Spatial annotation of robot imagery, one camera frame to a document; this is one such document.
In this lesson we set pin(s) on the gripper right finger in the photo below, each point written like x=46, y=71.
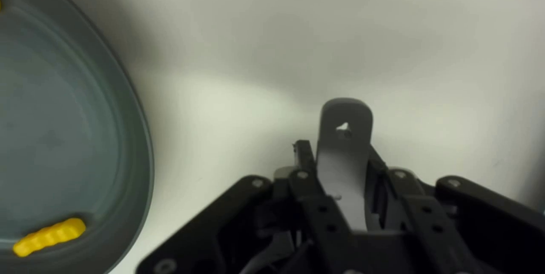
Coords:
x=481, y=223

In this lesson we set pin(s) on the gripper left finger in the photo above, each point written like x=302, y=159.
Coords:
x=238, y=214

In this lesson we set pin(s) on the gray plate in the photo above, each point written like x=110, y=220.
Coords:
x=64, y=129

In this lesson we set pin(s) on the yellow toy corn cob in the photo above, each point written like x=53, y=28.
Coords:
x=49, y=236

